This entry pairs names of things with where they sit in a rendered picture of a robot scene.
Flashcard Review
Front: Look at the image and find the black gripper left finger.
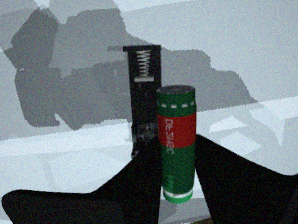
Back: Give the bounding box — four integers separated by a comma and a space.
1, 137, 164, 224

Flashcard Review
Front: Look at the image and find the green and red battery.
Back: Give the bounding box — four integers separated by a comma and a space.
156, 84, 197, 204

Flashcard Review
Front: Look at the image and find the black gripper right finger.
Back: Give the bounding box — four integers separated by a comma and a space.
194, 135, 298, 224

